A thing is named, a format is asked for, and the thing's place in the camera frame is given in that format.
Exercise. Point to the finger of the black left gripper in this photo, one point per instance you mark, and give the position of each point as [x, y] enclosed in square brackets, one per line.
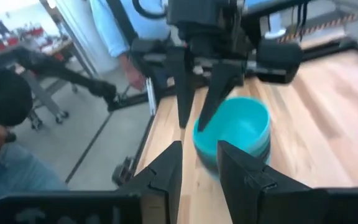
[183, 87]
[221, 84]

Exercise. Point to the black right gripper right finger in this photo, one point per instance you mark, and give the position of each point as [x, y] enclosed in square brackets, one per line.
[244, 180]

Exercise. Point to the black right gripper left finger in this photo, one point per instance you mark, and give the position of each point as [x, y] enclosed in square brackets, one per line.
[169, 174]

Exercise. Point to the teal bowl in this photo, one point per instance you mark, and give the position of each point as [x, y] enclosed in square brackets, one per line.
[241, 121]
[264, 149]

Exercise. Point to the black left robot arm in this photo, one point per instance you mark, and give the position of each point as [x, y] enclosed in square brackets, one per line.
[194, 11]

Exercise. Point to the black caster wheel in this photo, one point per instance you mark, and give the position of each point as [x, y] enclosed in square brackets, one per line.
[123, 172]

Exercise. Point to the white cylinder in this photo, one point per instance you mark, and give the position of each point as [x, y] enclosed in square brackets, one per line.
[274, 26]

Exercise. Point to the person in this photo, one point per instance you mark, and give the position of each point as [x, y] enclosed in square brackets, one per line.
[14, 177]
[141, 18]

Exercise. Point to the grey wheeled table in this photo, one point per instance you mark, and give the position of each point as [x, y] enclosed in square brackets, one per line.
[42, 96]

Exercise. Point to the silver frame bracket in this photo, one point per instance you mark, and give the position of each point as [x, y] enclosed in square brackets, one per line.
[151, 96]

